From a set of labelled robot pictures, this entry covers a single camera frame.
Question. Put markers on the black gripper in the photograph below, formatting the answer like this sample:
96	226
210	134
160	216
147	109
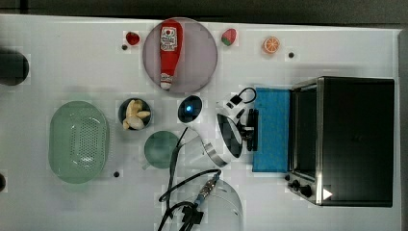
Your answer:
232	126

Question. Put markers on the black toaster oven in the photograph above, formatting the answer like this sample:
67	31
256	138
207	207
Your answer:
342	140

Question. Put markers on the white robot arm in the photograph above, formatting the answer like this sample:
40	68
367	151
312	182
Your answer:
213	139

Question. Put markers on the left oven knob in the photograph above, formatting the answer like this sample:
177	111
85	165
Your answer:
294	185

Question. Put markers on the oven knob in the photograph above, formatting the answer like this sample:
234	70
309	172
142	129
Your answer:
294	185
306	190

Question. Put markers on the right oven knob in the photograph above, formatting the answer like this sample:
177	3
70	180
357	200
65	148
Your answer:
306	190

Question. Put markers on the green metal cup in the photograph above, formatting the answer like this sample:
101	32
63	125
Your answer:
158	149

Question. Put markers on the grey round plate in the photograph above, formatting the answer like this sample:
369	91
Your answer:
197	62

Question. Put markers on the orange slice toy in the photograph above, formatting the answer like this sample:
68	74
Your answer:
271	45

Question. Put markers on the red strawberry toy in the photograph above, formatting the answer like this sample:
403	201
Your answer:
229	37

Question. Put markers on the peeled banana toy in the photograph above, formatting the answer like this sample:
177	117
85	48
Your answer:
135	115

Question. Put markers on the red ketchup bottle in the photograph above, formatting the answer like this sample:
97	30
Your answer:
171	43

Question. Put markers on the small red tomato toy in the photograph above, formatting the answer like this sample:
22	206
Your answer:
132	38

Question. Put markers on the green colander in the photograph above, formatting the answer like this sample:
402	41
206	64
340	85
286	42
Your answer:
78	142

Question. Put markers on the black cylinder cup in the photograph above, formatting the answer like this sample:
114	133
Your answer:
14	67

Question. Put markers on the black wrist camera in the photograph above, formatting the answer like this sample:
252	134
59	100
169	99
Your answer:
236	99

